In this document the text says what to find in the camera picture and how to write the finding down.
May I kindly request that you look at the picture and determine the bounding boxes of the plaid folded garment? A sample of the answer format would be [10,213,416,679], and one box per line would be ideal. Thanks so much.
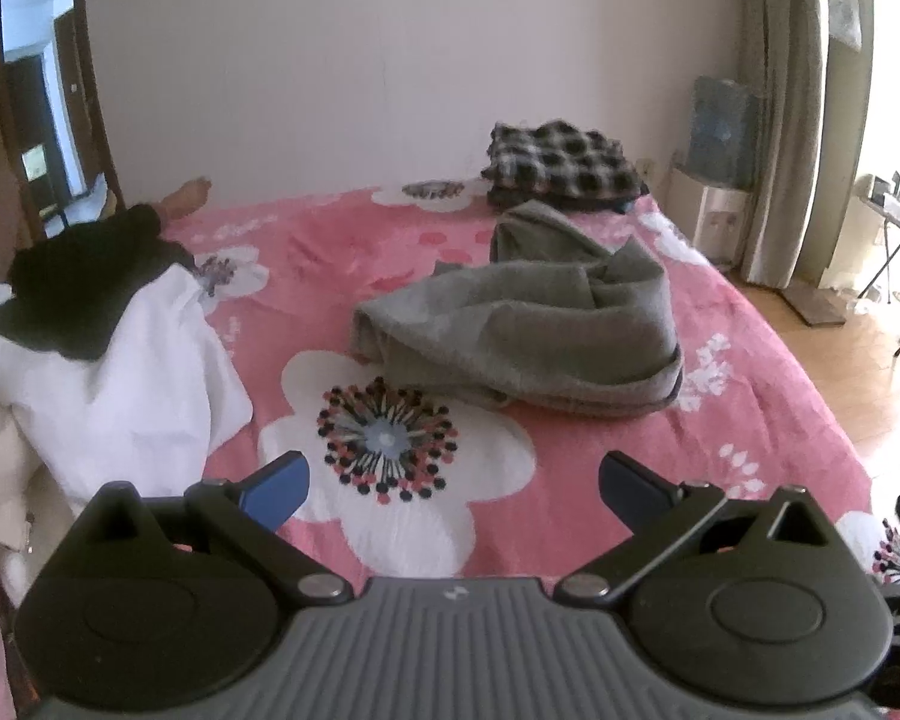
[484,120,646,200]

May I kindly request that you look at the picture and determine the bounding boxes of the beige cloth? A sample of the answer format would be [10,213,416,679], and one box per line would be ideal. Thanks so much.
[0,367,76,563]

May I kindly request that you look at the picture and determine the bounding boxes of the white water dispenser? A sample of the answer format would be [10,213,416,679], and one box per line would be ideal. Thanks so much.
[667,165,755,267]

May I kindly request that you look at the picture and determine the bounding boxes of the folding table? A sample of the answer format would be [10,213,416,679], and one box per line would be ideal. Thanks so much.
[855,172,900,357]

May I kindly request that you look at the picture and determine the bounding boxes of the grey sweatshirt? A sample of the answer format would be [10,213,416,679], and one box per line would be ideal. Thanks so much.
[349,200,685,415]

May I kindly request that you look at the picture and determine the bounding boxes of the pink floral bedsheet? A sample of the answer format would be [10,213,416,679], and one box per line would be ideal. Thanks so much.
[124,184,900,713]

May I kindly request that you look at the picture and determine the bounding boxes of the wooden framed mirror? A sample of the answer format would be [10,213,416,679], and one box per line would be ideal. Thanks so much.
[0,0,125,232]

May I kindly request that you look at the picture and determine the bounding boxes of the black garment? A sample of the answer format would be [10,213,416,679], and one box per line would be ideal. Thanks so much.
[0,204,197,361]

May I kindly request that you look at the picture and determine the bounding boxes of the dark folded garment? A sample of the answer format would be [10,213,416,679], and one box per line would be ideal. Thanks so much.
[486,181,650,215]

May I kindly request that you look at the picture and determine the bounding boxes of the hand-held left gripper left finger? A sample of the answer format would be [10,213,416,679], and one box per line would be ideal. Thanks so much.
[81,451,355,605]

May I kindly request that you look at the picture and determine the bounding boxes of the beige curtain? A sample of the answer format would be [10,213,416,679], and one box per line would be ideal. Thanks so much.
[739,0,875,290]

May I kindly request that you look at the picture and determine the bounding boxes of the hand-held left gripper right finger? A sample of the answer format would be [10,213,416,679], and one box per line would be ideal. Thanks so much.
[553,451,833,607]

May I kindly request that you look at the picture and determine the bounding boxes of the white cloth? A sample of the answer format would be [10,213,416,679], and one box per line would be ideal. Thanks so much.
[0,270,254,500]

